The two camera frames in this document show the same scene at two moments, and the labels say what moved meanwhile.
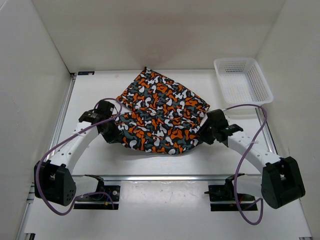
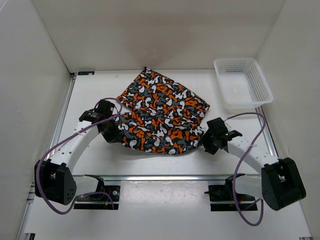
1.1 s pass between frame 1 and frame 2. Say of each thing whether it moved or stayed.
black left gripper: stayed
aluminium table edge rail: stayed
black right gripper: moved
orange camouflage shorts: stayed
